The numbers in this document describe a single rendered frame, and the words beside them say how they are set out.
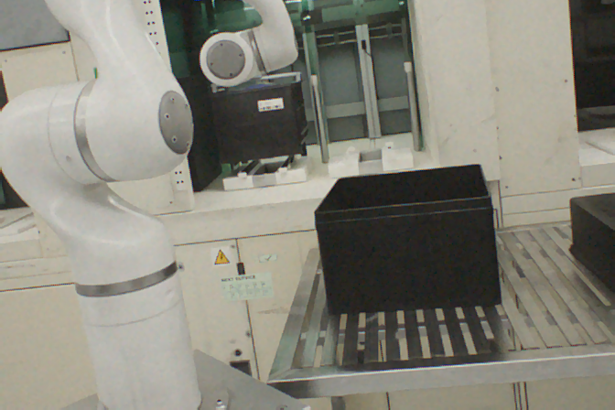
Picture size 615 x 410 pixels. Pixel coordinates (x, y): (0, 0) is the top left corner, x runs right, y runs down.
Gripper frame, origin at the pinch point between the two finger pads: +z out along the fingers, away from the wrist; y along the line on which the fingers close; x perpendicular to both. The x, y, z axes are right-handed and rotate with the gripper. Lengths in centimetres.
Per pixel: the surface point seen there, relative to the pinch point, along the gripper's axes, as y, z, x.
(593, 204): 57, -28, -33
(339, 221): 14.0, -36.1, -27.4
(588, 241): 55, -31, -38
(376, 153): 30, 43, -30
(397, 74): 45, 93, -12
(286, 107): 7.3, 27.0, -12.7
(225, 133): -8.9, 29.0, -17.0
